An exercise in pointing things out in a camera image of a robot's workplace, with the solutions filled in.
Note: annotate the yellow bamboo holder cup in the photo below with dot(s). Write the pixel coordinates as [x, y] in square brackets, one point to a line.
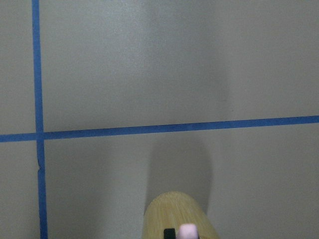
[171, 210]

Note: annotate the pink chopstick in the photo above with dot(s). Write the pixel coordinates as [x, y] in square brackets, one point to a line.
[187, 231]

